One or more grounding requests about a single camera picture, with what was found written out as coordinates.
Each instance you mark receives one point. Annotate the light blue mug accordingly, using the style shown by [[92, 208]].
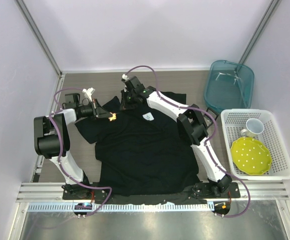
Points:
[[253, 128]]

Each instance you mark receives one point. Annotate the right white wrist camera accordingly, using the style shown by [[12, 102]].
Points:
[[125, 78]]

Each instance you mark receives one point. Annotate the black brooch box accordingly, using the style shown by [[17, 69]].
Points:
[[210, 117]]

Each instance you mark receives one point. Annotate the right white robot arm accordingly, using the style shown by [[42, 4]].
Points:
[[192, 128]]

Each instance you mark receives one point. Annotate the white perforated plastic basket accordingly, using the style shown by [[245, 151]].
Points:
[[233, 121]]

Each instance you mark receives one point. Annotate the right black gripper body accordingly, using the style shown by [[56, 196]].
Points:
[[132, 103]]

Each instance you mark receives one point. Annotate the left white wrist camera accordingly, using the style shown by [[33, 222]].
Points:
[[88, 93]]

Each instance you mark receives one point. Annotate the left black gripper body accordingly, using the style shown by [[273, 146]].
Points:
[[87, 111]]

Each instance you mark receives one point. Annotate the teal transparent plastic bin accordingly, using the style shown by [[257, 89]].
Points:
[[229, 86]]

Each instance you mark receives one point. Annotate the white paper label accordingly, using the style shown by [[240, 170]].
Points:
[[148, 116]]

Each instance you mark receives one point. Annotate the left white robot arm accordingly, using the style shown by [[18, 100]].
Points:
[[51, 140]]

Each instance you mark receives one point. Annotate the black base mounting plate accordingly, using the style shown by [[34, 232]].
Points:
[[198, 193]]

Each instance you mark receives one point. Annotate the white slotted cable duct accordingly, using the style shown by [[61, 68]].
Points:
[[78, 207]]

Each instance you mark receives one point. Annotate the yellow dotted plate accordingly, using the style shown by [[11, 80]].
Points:
[[251, 156]]

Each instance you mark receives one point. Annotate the black t-shirt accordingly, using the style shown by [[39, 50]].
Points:
[[140, 157]]

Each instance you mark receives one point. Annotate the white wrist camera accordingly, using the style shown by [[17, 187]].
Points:
[[88, 93], [125, 78]]

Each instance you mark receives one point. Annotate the red gold brooch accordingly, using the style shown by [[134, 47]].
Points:
[[113, 117]]

